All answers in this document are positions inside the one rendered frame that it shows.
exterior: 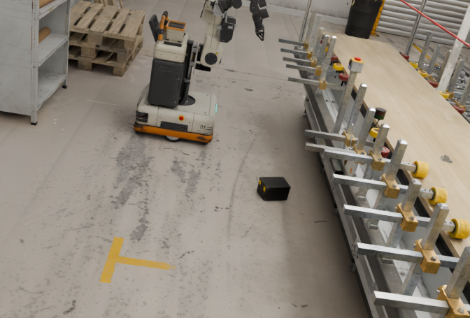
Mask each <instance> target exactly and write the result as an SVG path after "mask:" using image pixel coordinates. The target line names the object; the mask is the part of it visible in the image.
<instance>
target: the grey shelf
mask: <svg viewBox="0 0 470 318"><path fill-rule="evenodd" d="M70 12H71V0H54V1H52V2H50V3H49V4H47V5H45V6H43V7H42V8H39V0H33V10H32V0H0V111H5V112H10V113H17V114H22V115H30V116H31V125H35V126H36V125H37V111H38V109H39V108H40V107H41V105H42V104H43V102H44V101H45V100H47V99H48V98H49V97H50V96H51V95H52V94H53V93H54V92H55V90H56V89H57V88H58V87H59V86H60V85H61V84H62V83H63V86H62V88H64V89H66V88H67V73H68V58H69V28H70ZM65 20H66V33H65ZM31 26H32V49H31ZM44 27H48V28H49V29H50V34H49V35H48V36H47V37H46V38H44V39H43V40H42V41H41V42H40V43H39V44H38V32H39V31H40V30H41V29H42V28H44ZM34 37H35V38H34ZM64 43H65V49H64ZM63 71H64V74H63Z"/></svg>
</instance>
